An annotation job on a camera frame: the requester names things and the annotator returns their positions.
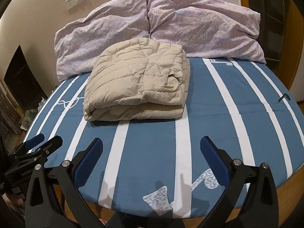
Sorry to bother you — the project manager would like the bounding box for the beige quilted puffer jacket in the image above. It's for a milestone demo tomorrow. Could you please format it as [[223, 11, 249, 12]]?
[[83, 38, 191, 121]]

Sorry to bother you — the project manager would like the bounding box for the glass side table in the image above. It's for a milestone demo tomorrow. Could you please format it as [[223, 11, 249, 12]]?
[[19, 98, 47, 131]]

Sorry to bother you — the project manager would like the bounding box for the black television screen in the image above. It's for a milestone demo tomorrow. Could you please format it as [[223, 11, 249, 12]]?
[[4, 45, 47, 111]]

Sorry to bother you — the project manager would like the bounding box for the blue white striped bed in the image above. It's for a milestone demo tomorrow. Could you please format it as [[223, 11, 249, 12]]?
[[25, 58, 303, 218]]

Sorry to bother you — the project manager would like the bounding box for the lilac floral duvet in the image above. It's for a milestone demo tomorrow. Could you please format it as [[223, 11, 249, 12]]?
[[54, 0, 265, 81]]

